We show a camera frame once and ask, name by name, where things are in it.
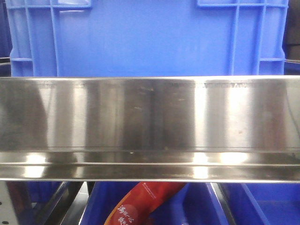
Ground lower blue bin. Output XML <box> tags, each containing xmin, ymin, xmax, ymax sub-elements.
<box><xmin>79</xmin><ymin>181</ymin><xmax>228</xmax><ymax>225</ymax></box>

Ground large blue plastic bin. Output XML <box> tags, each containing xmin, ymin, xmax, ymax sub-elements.
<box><xmin>6</xmin><ymin>0</ymin><xmax>288</xmax><ymax>77</ymax></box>

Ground red snack bag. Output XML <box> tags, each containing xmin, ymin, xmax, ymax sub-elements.
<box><xmin>104</xmin><ymin>181</ymin><xmax>186</xmax><ymax>225</ymax></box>

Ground stainless steel rack rail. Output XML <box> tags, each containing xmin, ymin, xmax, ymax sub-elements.
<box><xmin>0</xmin><ymin>75</ymin><xmax>300</xmax><ymax>183</ymax></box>

